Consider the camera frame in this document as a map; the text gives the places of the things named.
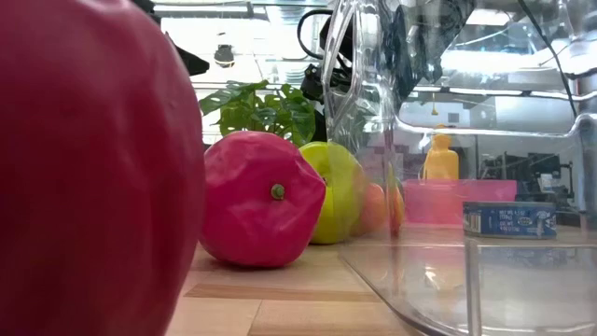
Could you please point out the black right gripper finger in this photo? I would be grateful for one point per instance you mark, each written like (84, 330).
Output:
(320, 123)

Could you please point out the yellow plastic squeeze bottle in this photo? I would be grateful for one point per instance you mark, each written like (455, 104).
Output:
(440, 161)

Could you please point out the tin can with blue label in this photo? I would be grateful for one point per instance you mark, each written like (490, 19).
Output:
(508, 219)

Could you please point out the clear plastic bin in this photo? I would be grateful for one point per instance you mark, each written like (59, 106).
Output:
(513, 280)

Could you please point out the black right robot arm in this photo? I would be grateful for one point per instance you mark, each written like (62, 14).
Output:
(420, 46)

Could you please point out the black ceiling dome fixture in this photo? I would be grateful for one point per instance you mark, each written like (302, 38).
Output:
(224, 56)

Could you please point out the artificial green monstera plant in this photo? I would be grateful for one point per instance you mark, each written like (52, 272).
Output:
(261, 114)

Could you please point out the green toy apple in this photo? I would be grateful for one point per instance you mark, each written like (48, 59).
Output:
(338, 196)

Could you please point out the red bell pepper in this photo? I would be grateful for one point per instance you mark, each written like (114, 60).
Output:
(252, 219)

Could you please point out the red toy tomato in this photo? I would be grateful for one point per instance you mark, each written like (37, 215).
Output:
(93, 163)

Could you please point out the translucent red plastic bin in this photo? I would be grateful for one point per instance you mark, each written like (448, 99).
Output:
(443, 203)

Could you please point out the background robot workstation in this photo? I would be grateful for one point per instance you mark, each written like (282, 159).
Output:
(536, 168)

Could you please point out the silver ventilation duct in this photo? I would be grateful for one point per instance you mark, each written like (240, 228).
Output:
(294, 74)

